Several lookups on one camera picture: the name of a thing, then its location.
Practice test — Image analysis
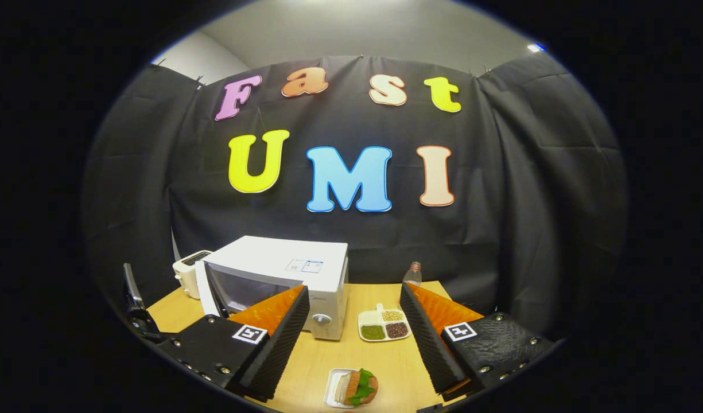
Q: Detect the black backdrop cloth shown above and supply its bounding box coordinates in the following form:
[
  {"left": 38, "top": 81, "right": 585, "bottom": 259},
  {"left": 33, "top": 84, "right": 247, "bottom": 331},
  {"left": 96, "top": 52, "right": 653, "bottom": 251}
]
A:
[{"left": 81, "top": 52, "right": 627, "bottom": 339}]

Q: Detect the white microwave oven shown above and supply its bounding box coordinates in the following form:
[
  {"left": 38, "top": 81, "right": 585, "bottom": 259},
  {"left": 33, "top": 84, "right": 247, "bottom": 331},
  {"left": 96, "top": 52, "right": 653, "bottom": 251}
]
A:
[{"left": 195, "top": 235, "right": 349, "bottom": 341}]

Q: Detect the white divided plate of beans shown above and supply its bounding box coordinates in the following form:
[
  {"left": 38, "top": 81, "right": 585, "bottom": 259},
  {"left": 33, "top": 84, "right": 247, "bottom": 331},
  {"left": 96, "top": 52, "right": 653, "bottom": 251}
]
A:
[{"left": 358, "top": 303, "right": 412, "bottom": 343}]

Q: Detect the small white square plate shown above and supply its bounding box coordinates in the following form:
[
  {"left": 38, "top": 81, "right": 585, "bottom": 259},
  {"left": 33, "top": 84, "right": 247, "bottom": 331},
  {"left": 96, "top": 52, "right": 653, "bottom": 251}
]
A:
[{"left": 324, "top": 368, "right": 363, "bottom": 409}]

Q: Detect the white toaster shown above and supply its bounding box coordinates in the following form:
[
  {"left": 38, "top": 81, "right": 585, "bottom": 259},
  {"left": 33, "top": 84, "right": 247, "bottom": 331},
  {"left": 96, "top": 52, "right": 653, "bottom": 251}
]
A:
[{"left": 172, "top": 250, "right": 213, "bottom": 300}]

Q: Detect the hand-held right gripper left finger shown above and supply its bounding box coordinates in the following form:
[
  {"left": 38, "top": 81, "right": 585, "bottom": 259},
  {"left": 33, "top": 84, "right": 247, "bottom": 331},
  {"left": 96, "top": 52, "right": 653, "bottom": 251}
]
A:
[{"left": 158, "top": 285, "right": 310, "bottom": 402}]

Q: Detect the lettuce sandwich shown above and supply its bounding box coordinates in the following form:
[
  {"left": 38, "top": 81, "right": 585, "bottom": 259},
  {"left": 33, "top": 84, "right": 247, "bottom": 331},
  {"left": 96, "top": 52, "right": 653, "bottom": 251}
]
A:
[{"left": 335, "top": 369, "right": 379, "bottom": 408}]

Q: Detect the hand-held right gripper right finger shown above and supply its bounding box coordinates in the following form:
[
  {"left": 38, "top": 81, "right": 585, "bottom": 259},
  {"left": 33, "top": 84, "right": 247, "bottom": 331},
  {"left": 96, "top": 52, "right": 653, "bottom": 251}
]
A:
[{"left": 399, "top": 282, "right": 556, "bottom": 398}]

